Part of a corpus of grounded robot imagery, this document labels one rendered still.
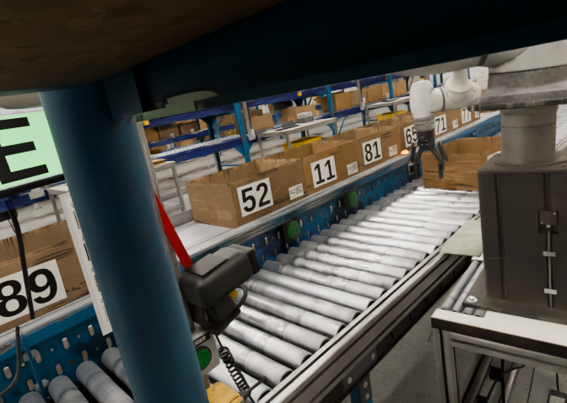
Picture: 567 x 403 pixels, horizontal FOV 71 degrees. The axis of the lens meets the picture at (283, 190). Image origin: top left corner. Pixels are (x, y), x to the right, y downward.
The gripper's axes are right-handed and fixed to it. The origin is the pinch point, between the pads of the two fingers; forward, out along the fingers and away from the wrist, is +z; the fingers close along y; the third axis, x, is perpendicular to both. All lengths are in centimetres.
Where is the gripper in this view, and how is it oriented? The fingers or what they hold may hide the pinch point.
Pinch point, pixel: (429, 174)
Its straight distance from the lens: 195.4
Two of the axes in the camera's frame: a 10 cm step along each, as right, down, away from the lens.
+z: 1.8, 9.6, 2.2
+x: 7.0, -2.8, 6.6
